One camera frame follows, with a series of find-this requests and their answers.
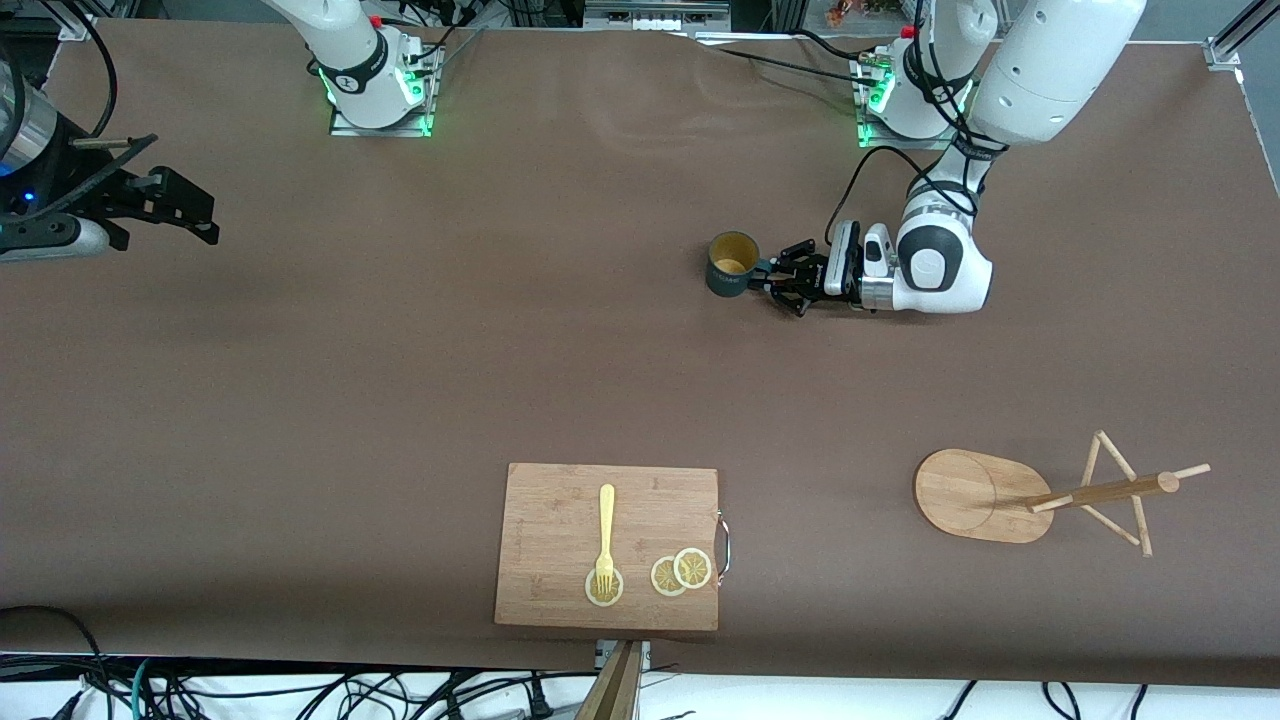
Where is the dark teal cup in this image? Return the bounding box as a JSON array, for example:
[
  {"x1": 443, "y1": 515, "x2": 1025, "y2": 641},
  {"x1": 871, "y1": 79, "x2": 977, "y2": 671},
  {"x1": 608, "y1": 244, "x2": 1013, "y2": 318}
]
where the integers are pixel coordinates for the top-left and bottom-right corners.
[{"x1": 706, "y1": 232, "x2": 776, "y2": 299}]

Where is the wooden mug rack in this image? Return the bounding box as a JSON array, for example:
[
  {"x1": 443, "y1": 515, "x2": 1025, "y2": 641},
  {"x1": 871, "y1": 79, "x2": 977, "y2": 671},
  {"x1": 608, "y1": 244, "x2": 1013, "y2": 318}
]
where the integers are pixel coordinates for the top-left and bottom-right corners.
[{"x1": 914, "y1": 430, "x2": 1212, "y2": 559}]

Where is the white power strip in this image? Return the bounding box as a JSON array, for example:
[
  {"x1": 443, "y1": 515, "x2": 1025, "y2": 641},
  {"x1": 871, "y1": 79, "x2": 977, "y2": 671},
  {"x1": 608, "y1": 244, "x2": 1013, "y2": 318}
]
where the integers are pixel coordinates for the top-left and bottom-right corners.
[{"x1": 585, "y1": 0, "x2": 731, "y2": 31}]

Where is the yellow plastic fork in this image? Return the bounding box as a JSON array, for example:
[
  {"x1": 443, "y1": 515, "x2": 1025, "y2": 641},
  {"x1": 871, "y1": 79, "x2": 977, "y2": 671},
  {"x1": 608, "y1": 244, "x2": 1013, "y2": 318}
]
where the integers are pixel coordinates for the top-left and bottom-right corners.
[{"x1": 595, "y1": 484, "x2": 617, "y2": 593}]

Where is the bamboo cutting board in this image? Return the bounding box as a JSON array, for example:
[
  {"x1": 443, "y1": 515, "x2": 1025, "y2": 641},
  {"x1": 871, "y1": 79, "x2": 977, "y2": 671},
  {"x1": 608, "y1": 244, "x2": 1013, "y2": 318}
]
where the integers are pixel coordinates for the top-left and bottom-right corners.
[{"x1": 494, "y1": 462, "x2": 732, "y2": 632}]

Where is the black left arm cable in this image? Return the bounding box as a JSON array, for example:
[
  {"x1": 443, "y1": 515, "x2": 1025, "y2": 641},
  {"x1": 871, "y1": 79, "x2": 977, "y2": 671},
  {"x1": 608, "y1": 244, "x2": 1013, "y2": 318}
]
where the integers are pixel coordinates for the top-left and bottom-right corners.
[{"x1": 825, "y1": 0, "x2": 1001, "y2": 247}]

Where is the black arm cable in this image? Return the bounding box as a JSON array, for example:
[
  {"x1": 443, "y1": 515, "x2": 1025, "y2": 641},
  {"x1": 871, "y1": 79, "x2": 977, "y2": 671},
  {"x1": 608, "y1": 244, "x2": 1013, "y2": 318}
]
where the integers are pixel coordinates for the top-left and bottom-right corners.
[
  {"x1": 825, "y1": 0, "x2": 1001, "y2": 247},
  {"x1": 35, "y1": 0, "x2": 161, "y2": 219}
]

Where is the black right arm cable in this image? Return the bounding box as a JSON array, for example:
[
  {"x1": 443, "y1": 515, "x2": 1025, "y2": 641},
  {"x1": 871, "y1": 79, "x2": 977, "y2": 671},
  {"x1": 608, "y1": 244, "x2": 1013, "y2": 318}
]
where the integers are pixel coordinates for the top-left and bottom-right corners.
[{"x1": 35, "y1": 0, "x2": 161, "y2": 219}]

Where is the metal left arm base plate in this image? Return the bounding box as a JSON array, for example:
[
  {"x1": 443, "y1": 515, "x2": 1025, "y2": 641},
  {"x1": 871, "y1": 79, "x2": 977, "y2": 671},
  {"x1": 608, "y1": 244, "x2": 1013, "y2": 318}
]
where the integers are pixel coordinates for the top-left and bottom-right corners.
[{"x1": 856, "y1": 60, "x2": 963, "y2": 151}]

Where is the aluminium frame bracket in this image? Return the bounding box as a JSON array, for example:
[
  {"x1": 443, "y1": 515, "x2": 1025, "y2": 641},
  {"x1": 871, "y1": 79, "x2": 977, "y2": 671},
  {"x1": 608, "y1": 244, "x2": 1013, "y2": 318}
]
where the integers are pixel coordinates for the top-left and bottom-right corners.
[
  {"x1": 55, "y1": 0, "x2": 101, "y2": 41},
  {"x1": 1205, "y1": 0, "x2": 1280, "y2": 69}
]

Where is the black cable on table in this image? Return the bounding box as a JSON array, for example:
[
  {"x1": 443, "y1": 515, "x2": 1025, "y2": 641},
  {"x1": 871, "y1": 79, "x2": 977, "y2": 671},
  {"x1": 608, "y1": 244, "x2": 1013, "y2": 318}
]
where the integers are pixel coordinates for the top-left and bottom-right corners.
[{"x1": 690, "y1": 30, "x2": 886, "y2": 91}]

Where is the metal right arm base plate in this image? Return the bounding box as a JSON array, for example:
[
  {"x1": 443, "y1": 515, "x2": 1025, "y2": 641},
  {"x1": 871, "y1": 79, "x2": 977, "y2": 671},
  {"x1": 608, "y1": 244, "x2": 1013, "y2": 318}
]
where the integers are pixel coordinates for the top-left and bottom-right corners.
[{"x1": 329, "y1": 45, "x2": 437, "y2": 138}]

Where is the black looped floor cable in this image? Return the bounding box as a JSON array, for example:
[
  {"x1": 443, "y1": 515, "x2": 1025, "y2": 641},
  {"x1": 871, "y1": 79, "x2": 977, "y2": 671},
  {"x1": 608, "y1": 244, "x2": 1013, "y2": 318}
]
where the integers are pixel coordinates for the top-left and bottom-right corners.
[{"x1": 0, "y1": 604, "x2": 113, "y2": 720}]

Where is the black floor cable bundle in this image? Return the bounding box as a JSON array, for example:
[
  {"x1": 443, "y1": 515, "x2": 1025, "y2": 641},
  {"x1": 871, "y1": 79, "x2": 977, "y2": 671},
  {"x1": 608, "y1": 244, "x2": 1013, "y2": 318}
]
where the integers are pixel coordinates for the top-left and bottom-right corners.
[{"x1": 150, "y1": 668, "x2": 576, "y2": 720}]

